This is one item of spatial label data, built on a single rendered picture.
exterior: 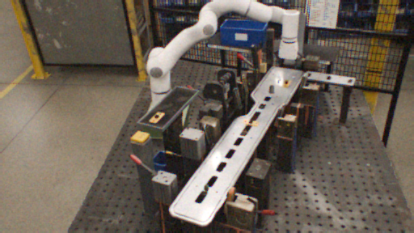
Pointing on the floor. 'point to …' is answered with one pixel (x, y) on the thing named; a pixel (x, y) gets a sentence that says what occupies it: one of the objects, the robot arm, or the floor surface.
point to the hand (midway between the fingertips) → (287, 65)
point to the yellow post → (379, 54)
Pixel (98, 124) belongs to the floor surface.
